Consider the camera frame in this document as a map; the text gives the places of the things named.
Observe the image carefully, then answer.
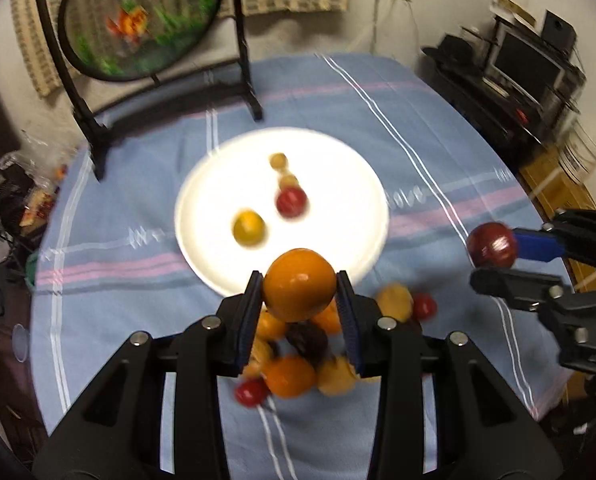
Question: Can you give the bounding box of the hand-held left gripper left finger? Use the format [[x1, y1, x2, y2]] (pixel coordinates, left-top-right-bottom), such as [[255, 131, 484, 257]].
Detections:
[[32, 270, 266, 480]]

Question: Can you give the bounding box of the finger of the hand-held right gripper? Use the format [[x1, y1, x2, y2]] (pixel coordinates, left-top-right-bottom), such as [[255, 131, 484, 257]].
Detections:
[[470, 267, 596, 356], [512, 208, 596, 273]]

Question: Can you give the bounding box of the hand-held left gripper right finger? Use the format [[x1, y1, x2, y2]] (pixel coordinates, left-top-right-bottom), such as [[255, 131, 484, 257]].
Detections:
[[335, 270, 564, 480]]

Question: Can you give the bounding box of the large red plum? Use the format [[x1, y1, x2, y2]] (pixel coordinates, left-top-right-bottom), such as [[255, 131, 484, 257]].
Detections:
[[466, 222, 520, 269]]

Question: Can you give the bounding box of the large orange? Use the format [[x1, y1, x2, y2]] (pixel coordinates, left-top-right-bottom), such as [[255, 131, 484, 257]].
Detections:
[[263, 248, 339, 323]]

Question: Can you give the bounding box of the white round plate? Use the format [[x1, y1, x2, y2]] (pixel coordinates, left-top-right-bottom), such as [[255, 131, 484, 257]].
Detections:
[[174, 126, 390, 297]]

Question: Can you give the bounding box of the cardboard box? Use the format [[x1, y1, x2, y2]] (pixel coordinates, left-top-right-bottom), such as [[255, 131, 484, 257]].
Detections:
[[518, 145, 596, 291]]

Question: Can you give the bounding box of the red cherry tomato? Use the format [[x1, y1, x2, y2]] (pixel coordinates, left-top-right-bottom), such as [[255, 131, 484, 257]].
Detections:
[[412, 293, 437, 322], [234, 379, 269, 408]]

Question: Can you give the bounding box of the yellow-green citrus fruit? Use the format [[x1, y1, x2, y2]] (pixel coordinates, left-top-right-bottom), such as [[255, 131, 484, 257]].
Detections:
[[232, 209, 267, 248]]

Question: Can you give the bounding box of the clear plastic container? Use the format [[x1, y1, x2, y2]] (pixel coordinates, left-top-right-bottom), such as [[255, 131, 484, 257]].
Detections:
[[560, 120, 596, 181]]

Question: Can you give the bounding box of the black media desk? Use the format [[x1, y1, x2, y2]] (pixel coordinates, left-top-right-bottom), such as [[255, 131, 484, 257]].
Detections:
[[423, 15, 589, 166]]

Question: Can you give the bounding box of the blue striped tablecloth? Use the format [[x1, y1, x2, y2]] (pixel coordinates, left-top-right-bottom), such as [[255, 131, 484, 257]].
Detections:
[[28, 52, 584, 480]]

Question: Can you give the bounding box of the computer monitor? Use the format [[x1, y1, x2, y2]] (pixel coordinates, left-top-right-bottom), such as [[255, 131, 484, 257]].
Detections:
[[483, 25, 566, 101]]

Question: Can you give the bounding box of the black hat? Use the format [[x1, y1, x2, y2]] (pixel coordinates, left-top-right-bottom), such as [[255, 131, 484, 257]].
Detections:
[[422, 34, 486, 68]]

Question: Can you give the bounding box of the yellow flat box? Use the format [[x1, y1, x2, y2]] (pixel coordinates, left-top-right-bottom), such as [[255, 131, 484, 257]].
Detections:
[[490, 0, 536, 31]]

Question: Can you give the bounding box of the pile of plastic bags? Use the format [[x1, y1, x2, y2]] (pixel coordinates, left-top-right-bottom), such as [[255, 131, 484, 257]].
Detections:
[[0, 130, 78, 246]]

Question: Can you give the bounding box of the round fish painting on stand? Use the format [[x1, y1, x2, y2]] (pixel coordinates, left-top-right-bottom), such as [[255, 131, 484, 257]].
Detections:
[[34, 0, 263, 181]]

